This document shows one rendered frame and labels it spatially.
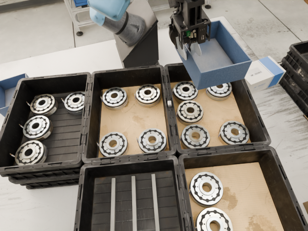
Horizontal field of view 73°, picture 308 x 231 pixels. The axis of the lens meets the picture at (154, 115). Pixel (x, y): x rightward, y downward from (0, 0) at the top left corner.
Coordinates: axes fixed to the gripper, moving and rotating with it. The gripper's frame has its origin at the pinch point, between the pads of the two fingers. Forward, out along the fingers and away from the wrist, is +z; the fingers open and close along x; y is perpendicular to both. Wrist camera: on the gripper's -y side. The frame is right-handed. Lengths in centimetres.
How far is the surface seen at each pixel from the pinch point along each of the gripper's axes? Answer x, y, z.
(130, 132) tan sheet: -25.5, 4.6, 26.6
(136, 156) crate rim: -23.4, 19.0, 16.7
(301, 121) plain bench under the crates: 48, 13, 48
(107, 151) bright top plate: -34.3, 11.6, 22.3
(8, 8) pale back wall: -165, -276, 91
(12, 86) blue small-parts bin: -84, -48, 32
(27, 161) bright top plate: -62, 8, 19
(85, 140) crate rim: -38.6, 9.0, 15.2
